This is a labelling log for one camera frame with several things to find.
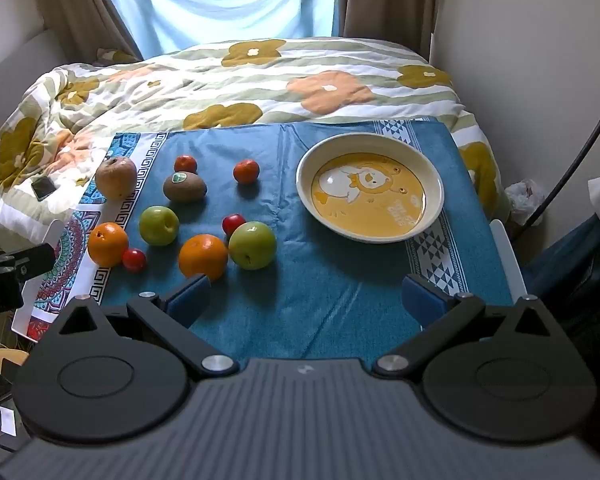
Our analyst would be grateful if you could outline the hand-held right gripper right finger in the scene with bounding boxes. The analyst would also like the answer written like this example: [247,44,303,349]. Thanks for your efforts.
[373,274,556,382]

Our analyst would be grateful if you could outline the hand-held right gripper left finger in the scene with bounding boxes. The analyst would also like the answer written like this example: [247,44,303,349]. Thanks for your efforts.
[55,274,240,382]

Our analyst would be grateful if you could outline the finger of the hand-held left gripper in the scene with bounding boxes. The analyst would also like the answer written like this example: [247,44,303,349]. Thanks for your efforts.
[0,243,57,281]

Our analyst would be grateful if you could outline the orange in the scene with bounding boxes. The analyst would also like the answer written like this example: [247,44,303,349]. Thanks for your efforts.
[88,222,130,268]
[178,234,229,281]

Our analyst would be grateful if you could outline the green apple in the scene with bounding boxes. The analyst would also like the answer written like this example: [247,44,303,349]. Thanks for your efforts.
[139,205,180,247]
[228,221,277,271]

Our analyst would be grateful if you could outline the brown kiwi with green sticker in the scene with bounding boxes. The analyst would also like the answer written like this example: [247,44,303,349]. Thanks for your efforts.
[163,171,207,204]

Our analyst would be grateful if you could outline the cream bowl with cartoon print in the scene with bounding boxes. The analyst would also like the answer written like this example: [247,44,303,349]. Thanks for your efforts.
[296,133,445,244]

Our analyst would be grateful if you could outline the brown russet apple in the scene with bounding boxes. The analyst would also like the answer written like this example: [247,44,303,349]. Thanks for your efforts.
[95,156,138,200]

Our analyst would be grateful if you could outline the patterned colourful mat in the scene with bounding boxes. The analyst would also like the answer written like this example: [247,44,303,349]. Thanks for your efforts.
[26,131,170,343]

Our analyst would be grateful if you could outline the tan wooden furniture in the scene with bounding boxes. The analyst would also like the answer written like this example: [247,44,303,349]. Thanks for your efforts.
[0,348,30,377]

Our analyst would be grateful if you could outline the small dark red tomato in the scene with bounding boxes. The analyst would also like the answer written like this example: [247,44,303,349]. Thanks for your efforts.
[122,247,147,273]
[222,213,247,237]

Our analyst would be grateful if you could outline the black smartphone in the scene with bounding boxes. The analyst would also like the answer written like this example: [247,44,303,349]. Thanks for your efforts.
[31,176,59,201]

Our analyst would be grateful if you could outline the blue table cloth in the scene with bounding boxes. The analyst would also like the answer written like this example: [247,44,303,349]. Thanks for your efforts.
[100,116,513,361]

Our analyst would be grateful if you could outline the white paper slip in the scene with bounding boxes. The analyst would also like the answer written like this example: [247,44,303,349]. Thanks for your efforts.
[0,406,19,437]

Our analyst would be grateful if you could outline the white plastic bag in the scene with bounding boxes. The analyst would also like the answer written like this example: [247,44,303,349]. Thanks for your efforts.
[504,179,547,227]

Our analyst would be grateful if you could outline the dark blue cloth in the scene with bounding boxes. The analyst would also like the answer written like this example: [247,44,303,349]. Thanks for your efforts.
[521,212,600,321]

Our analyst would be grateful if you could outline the yellow floral pillow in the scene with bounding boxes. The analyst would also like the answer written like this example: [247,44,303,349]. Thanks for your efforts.
[96,47,138,64]

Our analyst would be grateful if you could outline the floral striped blanket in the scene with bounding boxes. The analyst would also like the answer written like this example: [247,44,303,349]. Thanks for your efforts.
[0,36,506,256]

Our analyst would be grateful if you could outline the brown curtain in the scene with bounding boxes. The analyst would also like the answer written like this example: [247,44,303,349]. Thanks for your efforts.
[336,0,442,54]
[26,0,144,62]

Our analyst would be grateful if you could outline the light blue sheet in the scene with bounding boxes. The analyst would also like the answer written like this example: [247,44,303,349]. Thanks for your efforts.
[104,0,342,57]

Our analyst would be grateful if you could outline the grey padded bed frame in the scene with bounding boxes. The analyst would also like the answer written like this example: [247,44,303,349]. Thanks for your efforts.
[0,27,70,153]

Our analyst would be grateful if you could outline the black cable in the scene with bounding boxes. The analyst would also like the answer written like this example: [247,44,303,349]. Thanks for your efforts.
[510,85,600,241]

